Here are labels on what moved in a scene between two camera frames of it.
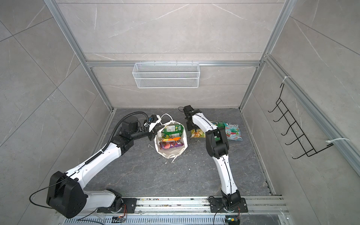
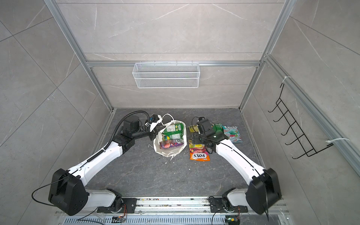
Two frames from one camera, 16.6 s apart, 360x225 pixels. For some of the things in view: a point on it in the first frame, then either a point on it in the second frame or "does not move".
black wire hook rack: x=292 y=123 does not move
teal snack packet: x=232 y=131 does not move
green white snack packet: x=173 y=130 does not move
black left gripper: x=153 y=131 does not move
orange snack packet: x=176 y=138 -> x=198 y=152
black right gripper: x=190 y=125 -> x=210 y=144
